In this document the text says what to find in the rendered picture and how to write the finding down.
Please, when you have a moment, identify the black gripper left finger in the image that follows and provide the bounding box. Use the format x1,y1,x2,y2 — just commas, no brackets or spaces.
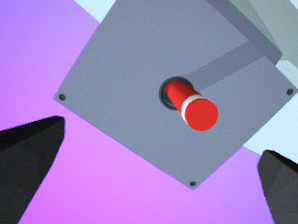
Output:
0,115,65,224

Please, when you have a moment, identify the red peg with white band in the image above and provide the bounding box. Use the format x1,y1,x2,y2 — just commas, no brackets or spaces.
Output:
164,80,218,131

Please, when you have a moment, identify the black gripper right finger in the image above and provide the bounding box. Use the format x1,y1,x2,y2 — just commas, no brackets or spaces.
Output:
257,149,298,224

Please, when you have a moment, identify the light blue sloped panel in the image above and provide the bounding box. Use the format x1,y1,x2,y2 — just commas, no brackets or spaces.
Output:
53,0,298,190

